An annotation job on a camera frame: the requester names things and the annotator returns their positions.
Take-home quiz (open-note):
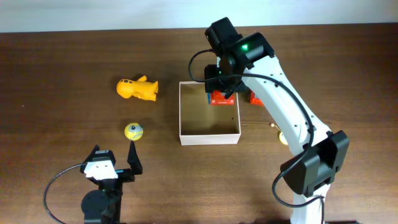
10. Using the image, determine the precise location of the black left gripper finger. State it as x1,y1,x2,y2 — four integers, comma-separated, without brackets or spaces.
85,144,100,163
127,141,143,174

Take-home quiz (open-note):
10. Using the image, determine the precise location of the red toy fire truck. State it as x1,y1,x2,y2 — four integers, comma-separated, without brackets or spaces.
207,90,234,105

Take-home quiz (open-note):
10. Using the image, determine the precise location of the red toy truck grey front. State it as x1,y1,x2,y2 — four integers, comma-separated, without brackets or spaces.
249,91,264,106

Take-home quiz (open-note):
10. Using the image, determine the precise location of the pink cardboard box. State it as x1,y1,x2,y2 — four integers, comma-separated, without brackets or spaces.
178,82,241,146

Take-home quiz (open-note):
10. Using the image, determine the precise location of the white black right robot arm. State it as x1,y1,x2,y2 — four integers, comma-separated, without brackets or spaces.
205,30,349,223

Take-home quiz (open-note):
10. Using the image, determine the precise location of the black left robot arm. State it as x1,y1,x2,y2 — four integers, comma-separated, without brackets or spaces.
80,141,143,224

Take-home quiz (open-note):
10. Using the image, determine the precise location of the yellow minion ball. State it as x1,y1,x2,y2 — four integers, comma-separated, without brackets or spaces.
124,123,144,141

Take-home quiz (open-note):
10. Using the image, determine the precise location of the wooden rattle drum toy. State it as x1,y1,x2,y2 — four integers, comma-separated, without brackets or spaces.
269,123,288,146

